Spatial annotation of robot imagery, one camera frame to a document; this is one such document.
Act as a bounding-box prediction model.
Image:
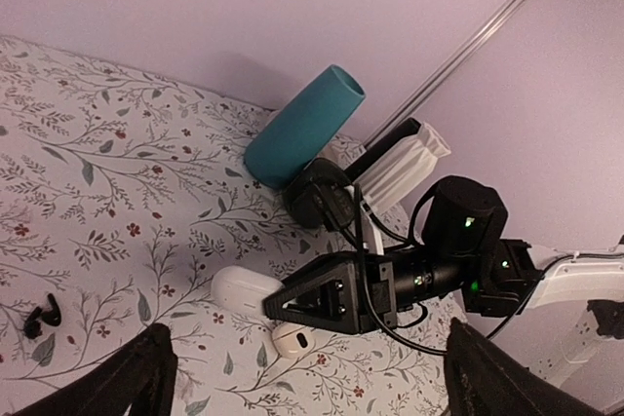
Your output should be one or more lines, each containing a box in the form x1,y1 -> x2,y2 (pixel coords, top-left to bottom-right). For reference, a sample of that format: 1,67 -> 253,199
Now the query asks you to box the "cream case with black oval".
271,322 -> 316,359

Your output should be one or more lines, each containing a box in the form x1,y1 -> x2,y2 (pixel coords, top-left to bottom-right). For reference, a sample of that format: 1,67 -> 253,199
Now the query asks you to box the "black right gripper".
262,246 -> 468,333

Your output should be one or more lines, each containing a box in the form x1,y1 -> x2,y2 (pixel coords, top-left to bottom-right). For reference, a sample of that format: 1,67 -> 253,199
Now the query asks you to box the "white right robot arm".
262,175 -> 623,341

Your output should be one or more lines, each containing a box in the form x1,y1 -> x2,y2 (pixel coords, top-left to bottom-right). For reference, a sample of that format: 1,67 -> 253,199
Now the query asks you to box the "black wireless earbuds pair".
22,293 -> 62,340

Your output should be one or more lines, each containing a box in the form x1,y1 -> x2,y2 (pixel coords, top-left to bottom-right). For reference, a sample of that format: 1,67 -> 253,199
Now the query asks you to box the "aluminium frame post right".
365,0 -> 527,148

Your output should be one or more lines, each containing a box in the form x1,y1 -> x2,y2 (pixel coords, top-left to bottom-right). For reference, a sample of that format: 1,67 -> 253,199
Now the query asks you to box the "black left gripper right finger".
444,319 -> 600,416

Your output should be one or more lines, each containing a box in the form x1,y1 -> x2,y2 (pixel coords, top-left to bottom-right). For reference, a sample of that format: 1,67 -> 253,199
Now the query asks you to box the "teal tall vase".
244,64 -> 366,189

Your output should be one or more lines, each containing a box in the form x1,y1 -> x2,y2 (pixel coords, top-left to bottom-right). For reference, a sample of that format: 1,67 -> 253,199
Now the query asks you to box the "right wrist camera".
312,184 -> 384,255

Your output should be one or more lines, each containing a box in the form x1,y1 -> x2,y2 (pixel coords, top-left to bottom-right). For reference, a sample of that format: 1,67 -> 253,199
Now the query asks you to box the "dark grey mug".
283,158 -> 355,232

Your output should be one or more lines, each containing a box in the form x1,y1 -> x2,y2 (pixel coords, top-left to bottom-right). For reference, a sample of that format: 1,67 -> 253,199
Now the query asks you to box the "white earbud charging case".
211,266 -> 284,317

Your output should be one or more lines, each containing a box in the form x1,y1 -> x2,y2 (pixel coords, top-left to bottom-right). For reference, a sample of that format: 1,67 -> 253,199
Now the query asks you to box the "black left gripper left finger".
18,323 -> 176,416

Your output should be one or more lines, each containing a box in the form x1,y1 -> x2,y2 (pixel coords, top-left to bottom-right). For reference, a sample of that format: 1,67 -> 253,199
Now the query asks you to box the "floral patterned table mat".
1,36 -> 447,415

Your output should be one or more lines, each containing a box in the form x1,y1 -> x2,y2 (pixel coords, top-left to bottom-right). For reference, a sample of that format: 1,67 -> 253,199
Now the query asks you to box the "white ribbed vase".
356,123 -> 451,215

